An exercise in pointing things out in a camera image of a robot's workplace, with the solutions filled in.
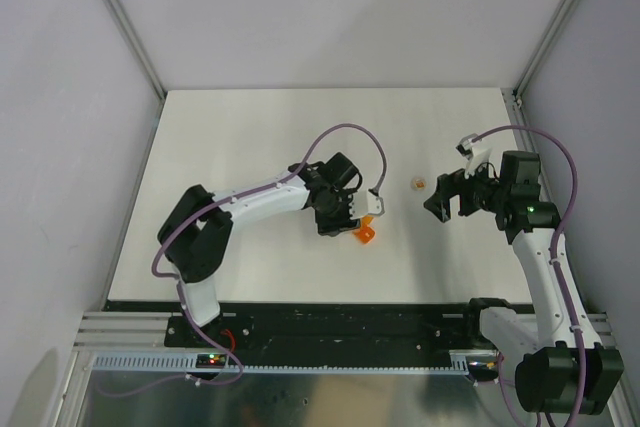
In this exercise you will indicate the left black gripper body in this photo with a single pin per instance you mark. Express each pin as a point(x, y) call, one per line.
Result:
point(334, 215)

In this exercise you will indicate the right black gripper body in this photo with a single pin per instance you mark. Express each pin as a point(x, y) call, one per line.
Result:
point(476, 192)

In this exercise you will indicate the orange pill organizer box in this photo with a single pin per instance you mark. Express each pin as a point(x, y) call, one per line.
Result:
point(364, 233)

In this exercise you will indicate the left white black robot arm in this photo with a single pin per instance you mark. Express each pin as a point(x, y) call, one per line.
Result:
point(197, 232)

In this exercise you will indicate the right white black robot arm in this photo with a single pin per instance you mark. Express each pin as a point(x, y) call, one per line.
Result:
point(560, 365)

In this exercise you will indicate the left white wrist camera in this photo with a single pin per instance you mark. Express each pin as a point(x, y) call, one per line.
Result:
point(366, 203)

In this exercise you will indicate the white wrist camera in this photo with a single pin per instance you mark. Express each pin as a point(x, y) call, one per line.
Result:
point(476, 152)
point(366, 203)

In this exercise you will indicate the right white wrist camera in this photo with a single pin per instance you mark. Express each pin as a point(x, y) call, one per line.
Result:
point(476, 152)

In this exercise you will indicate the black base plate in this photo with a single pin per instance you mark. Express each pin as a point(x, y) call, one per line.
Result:
point(344, 331)

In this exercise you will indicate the grey slotted cable duct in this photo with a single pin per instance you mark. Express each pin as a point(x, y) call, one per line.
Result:
point(447, 363)

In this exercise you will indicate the right aluminium frame post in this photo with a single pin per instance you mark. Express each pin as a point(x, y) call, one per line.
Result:
point(551, 34)

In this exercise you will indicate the aluminium frame post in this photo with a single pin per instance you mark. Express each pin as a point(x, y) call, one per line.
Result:
point(551, 34)
point(125, 26)

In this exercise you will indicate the left aluminium frame post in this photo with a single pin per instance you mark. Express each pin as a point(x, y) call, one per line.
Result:
point(125, 26)

